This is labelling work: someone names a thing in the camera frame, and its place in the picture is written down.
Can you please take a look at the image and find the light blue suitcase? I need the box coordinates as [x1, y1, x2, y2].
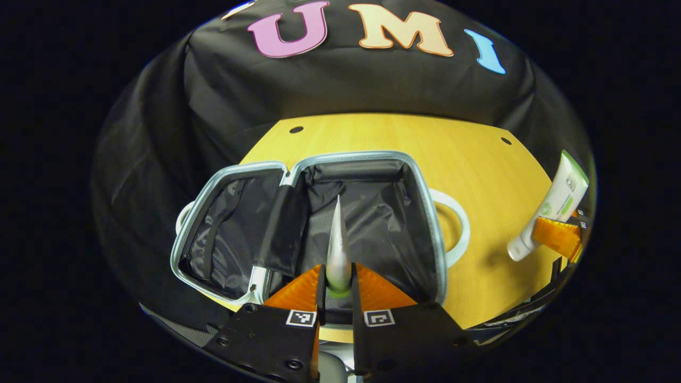
[170, 151, 471, 306]

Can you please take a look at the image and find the silver cream tube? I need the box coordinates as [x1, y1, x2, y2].
[326, 194, 353, 296]

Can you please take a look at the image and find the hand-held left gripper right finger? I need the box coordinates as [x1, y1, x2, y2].
[351, 263, 479, 383]

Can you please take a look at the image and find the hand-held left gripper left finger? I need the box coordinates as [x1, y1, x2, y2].
[204, 264, 326, 383]

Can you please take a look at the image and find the grey ribbed fabric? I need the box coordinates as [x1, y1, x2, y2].
[139, 303, 219, 349]

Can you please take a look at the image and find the white cream tube green label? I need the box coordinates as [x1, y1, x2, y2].
[507, 150, 590, 262]

